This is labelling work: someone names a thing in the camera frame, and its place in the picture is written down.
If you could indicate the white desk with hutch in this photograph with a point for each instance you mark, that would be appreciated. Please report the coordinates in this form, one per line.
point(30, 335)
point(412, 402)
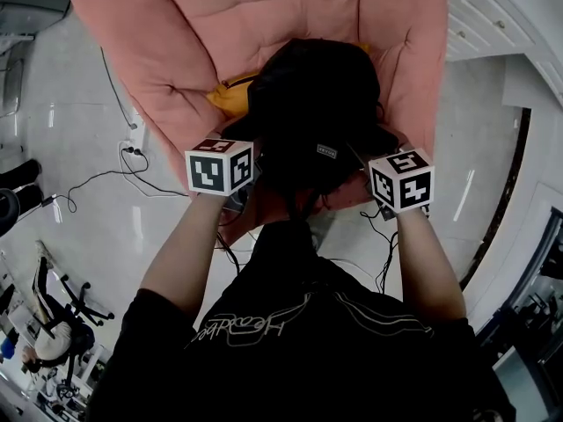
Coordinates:
point(492, 16)

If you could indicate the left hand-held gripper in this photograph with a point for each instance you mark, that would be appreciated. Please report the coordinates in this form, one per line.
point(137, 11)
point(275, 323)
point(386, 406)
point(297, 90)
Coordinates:
point(211, 172)

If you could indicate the white power strip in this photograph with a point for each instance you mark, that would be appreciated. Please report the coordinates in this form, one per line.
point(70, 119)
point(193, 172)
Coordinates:
point(137, 134)

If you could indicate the person's right forearm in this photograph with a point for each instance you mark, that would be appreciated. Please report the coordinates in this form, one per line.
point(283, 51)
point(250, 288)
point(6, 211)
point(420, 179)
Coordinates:
point(426, 262)

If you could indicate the person's black printed shirt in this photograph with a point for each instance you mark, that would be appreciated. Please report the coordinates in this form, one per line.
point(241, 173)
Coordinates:
point(286, 358)

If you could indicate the clear glass tray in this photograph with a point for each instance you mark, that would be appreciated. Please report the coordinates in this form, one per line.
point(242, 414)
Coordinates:
point(13, 86)

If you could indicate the yellow pouch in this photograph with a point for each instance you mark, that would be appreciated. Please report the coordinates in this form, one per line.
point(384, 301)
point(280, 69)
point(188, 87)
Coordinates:
point(228, 97)

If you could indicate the dark framed window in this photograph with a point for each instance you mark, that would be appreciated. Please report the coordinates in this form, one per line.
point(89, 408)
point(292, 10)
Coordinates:
point(528, 323)

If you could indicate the black backpack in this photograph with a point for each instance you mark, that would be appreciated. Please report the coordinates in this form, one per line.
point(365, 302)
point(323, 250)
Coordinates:
point(316, 104)

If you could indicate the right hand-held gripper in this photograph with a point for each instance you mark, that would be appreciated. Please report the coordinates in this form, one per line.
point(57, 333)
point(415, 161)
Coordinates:
point(404, 183)

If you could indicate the black office chair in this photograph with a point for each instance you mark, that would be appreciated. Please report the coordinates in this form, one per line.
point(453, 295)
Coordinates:
point(79, 306)

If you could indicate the pink cushioned lounge chair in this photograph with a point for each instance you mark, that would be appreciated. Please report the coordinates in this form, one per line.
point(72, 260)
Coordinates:
point(176, 38)

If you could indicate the person's left forearm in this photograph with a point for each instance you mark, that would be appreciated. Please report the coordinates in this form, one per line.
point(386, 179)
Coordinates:
point(189, 253)

